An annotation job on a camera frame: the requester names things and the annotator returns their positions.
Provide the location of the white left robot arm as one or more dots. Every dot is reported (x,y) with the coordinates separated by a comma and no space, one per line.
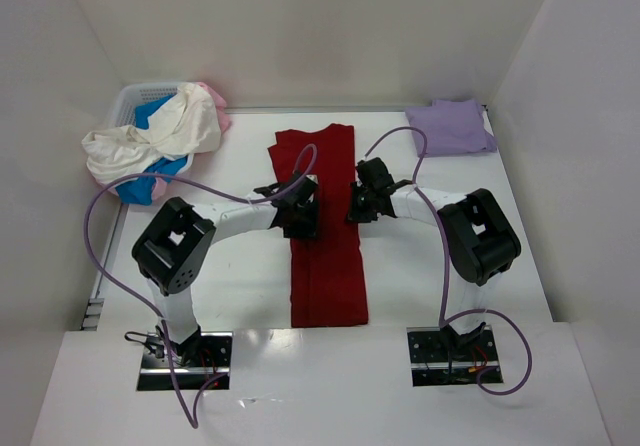
(172,249)

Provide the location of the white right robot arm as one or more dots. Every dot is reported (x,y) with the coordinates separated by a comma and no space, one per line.
(480,242)

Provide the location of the white plastic laundry basket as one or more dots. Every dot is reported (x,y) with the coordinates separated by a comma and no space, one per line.
(122,110)

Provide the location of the folded purple t shirt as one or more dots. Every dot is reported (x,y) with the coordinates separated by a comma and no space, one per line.
(451,128)

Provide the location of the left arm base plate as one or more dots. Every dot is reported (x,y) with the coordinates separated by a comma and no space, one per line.
(210,364)

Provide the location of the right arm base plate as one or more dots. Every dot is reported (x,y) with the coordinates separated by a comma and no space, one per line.
(438,359)

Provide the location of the cream white t shirt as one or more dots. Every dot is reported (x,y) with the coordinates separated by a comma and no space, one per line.
(192,121)

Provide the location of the blue t shirt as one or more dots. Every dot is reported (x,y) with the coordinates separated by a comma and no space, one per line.
(144,190)

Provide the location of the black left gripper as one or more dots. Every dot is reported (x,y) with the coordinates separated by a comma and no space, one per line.
(301,221)

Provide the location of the red t shirt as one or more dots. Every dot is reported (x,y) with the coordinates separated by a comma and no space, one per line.
(328,286)

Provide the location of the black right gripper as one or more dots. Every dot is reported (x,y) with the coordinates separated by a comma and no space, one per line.
(361,206)

